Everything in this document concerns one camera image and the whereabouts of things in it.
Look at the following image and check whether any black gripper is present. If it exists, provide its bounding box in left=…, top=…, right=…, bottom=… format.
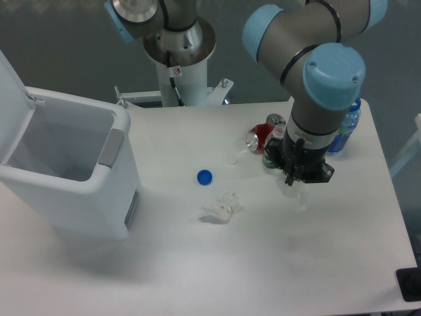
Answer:
left=266, top=137, right=335, bottom=186

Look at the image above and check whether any clear plastic bottle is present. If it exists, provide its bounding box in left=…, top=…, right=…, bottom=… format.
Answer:
left=280, top=181, right=310, bottom=211

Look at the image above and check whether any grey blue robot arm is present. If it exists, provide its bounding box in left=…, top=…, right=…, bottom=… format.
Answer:
left=105, top=1, right=388, bottom=185

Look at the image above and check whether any crumpled white paper ball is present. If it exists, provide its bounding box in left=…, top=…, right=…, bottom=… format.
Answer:
left=199, top=190, right=241, bottom=224

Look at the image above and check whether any white trash bin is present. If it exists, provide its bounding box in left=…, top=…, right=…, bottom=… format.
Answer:
left=1, top=88, right=141, bottom=240

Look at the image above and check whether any white trash bin lid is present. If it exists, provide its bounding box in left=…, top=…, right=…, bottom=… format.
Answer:
left=1, top=52, right=45, bottom=164

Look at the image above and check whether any small clear green-label bottle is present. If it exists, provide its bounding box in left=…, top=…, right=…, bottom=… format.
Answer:
left=262, top=123, right=286, bottom=169

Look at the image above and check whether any crushed red soda can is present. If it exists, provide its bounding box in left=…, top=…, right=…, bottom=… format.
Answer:
left=245, top=113, right=286, bottom=153

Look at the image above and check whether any blue bottle cap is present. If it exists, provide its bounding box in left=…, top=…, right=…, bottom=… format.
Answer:
left=197, top=169, right=213, bottom=186

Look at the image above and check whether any blue plastic drink bottle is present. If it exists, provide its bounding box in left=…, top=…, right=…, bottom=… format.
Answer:
left=328, top=97, right=361, bottom=155

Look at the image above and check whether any white furniture piece at right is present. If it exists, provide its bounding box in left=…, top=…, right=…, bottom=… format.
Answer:
left=389, top=114, right=420, bottom=178

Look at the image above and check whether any black device at table edge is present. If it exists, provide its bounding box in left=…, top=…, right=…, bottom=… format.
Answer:
left=396, top=267, right=420, bottom=302

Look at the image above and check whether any white metal base frame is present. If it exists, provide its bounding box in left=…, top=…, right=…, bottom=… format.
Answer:
left=114, top=78, right=234, bottom=109

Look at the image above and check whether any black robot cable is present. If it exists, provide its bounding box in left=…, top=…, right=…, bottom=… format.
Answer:
left=166, top=49, right=185, bottom=107

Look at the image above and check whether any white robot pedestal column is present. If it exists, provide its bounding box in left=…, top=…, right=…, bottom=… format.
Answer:
left=143, top=16, right=216, bottom=105

